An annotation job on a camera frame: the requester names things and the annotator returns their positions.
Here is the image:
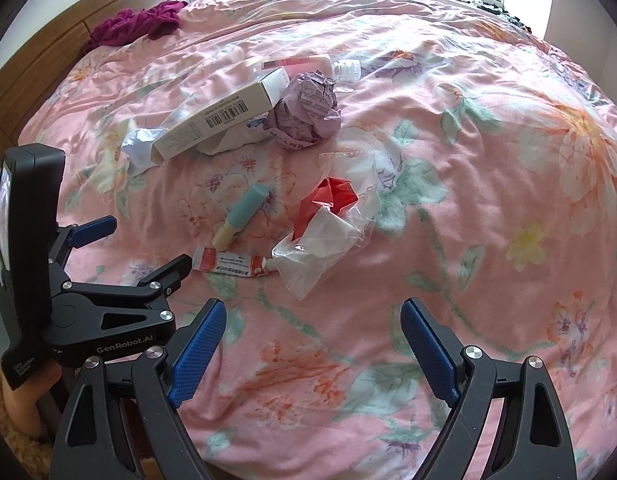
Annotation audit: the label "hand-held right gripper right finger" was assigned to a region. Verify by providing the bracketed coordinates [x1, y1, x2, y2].
[399, 297, 577, 480]

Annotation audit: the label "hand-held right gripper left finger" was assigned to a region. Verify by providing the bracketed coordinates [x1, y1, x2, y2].
[51, 298, 227, 480]

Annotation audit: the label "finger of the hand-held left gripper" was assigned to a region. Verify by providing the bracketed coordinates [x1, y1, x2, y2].
[48, 215, 117, 267]
[51, 254, 194, 346]

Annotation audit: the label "white cleaning cloth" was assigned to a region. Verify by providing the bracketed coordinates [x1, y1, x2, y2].
[121, 127, 167, 184]

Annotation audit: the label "white blue printed packet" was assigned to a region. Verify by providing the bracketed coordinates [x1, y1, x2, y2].
[197, 119, 272, 157]

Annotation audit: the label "person's left hand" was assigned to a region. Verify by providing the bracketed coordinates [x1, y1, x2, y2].
[3, 360, 62, 439]

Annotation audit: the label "red white ointment tube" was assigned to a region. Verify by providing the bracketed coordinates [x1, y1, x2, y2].
[195, 246, 285, 279]

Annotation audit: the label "teal lip balm tube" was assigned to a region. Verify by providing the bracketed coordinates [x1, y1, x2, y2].
[212, 184, 275, 251]

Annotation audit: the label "clear plastic bag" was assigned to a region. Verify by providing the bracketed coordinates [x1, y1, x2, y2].
[271, 151, 385, 302]

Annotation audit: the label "white cardboard box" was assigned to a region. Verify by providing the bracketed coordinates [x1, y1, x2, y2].
[152, 67, 292, 165]

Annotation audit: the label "wooden headboard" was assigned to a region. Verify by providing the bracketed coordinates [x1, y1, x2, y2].
[0, 0, 185, 162]

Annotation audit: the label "red plastic bag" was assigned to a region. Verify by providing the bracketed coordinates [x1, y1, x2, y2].
[292, 176, 360, 239]

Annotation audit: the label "pink floral blanket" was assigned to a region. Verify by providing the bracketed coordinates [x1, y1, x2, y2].
[16, 0, 617, 480]

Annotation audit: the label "magenta cloth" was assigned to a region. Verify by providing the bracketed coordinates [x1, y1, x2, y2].
[81, 0, 189, 54]

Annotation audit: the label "crumpled purple paper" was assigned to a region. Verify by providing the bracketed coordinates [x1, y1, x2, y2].
[266, 72, 342, 152]

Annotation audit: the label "orange fuzzy rug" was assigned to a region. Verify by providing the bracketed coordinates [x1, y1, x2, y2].
[0, 350, 59, 480]

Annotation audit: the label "clear plastic bottle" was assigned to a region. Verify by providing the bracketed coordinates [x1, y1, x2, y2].
[262, 55, 362, 81]

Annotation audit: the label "dark clothes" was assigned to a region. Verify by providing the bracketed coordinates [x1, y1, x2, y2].
[461, 0, 534, 31]

